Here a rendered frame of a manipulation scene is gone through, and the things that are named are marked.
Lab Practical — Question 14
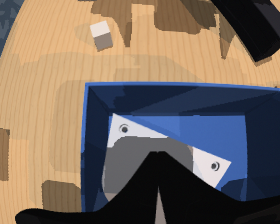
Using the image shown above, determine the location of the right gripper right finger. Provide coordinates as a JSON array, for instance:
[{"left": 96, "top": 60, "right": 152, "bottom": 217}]
[{"left": 158, "top": 151, "right": 280, "bottom": 224}]

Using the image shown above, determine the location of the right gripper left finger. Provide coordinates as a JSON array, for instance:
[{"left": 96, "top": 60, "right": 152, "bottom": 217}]
[{"left": 15, "top": 151, "right": 160, "bottom": 224}]

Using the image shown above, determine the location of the blue open tray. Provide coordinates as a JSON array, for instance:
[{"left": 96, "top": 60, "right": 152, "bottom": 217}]
[{"left": 80, "top": 81, "right": 280, "bottom": 212}]

